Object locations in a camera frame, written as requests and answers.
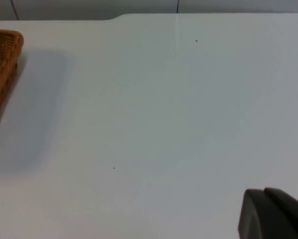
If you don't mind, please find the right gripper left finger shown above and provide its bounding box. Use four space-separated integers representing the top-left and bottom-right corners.
238 188 298 239

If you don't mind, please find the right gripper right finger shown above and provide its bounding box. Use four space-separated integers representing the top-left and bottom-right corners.
264 187 298 239

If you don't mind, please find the brown wicker basket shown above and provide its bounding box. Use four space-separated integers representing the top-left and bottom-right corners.
0 29 25 141

